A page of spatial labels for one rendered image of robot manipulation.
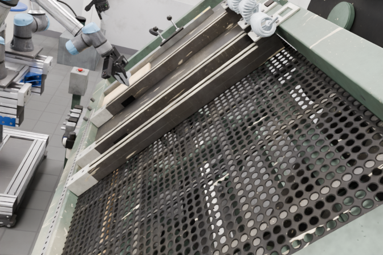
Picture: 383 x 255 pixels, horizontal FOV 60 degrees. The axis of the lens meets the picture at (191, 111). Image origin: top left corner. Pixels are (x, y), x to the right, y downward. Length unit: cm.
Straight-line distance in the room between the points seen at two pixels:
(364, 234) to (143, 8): 548
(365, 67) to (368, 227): 36
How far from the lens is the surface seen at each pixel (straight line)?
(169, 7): 587
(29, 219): 273
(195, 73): 146
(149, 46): 256
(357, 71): 84
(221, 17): 183
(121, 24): 596
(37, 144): 303
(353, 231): 65
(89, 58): 507
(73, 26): 188
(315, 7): 204
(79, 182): 155
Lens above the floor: 198
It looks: 26 degrees down
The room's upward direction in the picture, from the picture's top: 17 degrees clockwise
